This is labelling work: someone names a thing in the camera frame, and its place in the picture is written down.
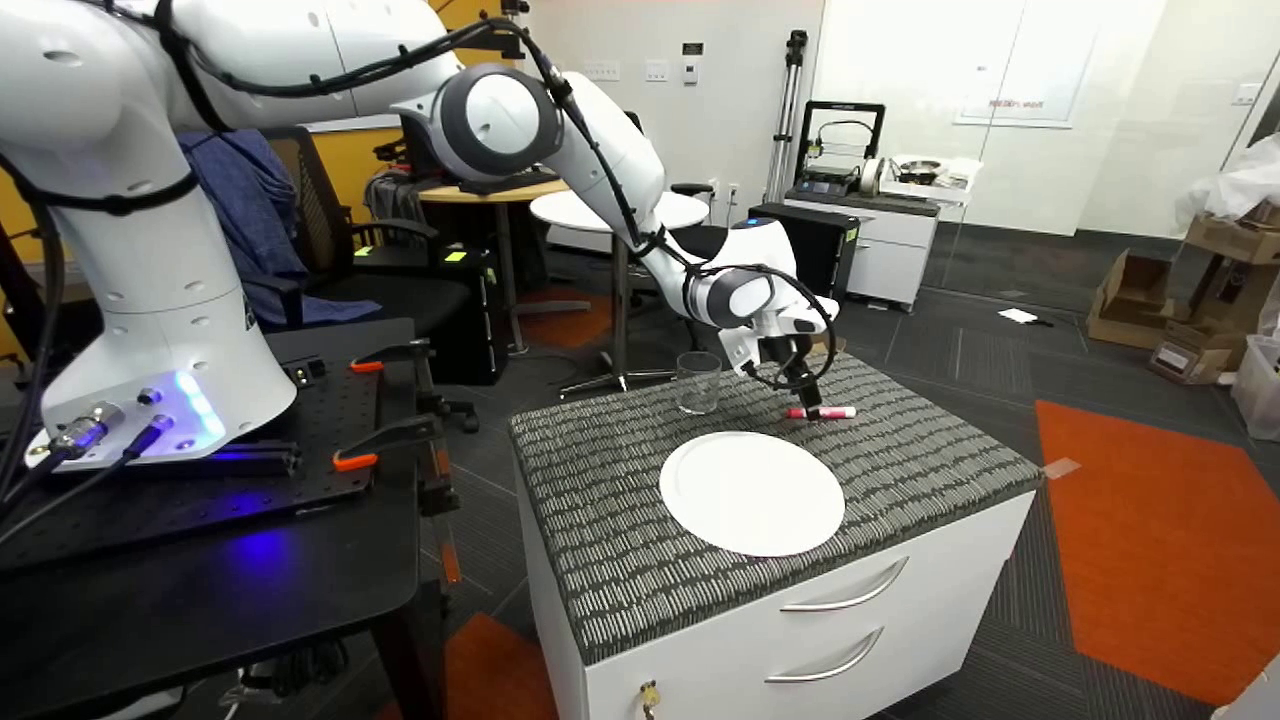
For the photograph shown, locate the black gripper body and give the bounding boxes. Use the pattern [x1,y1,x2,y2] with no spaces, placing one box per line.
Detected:
[715,300,841,390]

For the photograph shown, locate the orange capped sharpie marker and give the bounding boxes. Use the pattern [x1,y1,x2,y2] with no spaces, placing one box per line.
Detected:
[785,404,854,421]

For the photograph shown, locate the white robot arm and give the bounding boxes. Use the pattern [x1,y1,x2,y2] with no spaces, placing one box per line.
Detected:
[0,0,836,471]

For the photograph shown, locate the clear glass cup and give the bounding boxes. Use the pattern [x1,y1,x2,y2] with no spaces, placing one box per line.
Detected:
[676,351,718,418]

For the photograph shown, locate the white round plate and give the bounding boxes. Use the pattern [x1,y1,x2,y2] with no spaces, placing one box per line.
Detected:
[659,431,845,557]

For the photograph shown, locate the white cabinet with printer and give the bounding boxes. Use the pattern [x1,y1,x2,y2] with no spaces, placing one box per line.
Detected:
[757,102,979,310]

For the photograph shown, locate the grey patterned table mat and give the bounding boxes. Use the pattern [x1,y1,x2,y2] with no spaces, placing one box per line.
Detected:
[508,357,1041,662]

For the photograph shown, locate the white drawer cabinet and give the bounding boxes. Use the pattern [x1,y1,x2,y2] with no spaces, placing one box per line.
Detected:
[518,495,1032,720]

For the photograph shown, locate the white round side table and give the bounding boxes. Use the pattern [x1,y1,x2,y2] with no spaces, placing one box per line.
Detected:
[530,193,709,399]

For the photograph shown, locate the blue jacket on chair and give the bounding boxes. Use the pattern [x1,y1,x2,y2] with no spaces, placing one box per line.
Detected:
[179,130,381,329]

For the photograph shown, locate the black perforated robot table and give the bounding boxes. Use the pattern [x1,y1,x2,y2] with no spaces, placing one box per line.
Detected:
[0,315,462,720]

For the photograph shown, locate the cardboard boxes by wall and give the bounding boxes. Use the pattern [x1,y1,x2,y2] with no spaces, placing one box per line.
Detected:
[1083,201,1280,384]

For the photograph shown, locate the orange handled clamp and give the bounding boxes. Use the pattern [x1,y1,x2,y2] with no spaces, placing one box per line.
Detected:
[326,418,451,480]
[349,337,430,376]

